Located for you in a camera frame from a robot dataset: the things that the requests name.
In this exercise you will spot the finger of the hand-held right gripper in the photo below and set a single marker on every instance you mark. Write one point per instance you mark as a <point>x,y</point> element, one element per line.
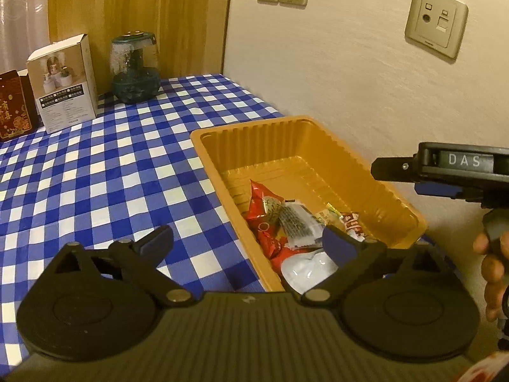
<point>391,169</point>
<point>433,189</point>

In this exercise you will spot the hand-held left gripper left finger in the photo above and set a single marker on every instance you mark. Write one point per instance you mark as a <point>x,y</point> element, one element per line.
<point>153,243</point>

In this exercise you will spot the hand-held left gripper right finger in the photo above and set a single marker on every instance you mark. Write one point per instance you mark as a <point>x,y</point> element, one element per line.
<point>338,247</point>

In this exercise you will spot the dark red snack packet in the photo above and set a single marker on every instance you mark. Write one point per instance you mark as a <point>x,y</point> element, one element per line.
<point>352,223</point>

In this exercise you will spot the yellow green candy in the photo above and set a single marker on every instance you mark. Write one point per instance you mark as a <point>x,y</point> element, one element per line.
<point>328,215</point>

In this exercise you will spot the white clear snack packet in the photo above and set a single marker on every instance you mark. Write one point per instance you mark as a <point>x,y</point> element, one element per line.
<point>308,267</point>

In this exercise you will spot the grey silver snack packet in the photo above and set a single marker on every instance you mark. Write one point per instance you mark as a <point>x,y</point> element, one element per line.
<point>299,225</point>

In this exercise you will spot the red picture snack packet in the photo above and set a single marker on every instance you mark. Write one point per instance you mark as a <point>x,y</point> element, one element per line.
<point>278,251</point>

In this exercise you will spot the orange plastic tray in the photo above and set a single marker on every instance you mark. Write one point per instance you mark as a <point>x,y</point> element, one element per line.
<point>318,155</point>

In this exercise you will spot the red square snack packet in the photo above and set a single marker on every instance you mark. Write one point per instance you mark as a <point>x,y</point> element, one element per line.
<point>258,223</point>

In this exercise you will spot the person's right hand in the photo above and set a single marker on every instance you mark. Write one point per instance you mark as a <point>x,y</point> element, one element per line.
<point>493,268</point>

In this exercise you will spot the blue white checkered tablecloth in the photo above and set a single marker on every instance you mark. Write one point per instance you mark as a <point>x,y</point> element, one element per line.
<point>119,167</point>

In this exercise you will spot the dark green glass jar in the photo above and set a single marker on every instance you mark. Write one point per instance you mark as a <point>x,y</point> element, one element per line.
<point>135,69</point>

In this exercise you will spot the white product box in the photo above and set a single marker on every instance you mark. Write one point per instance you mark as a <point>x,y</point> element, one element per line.
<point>63,83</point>

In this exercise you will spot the red white object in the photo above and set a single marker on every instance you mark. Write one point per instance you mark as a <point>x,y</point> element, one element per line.
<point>483,371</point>

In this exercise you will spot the red gold patterned box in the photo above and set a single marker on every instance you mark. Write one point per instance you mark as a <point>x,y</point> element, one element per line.
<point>14,105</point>

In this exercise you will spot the wooden panel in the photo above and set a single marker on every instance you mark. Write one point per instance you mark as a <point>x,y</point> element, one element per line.
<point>139,8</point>

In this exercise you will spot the pale sheer curtain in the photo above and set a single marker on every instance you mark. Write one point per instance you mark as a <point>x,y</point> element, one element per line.
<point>20,20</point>

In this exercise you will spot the large beige wall outlet plate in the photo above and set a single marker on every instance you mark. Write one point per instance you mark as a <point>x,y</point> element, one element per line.
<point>435,22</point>

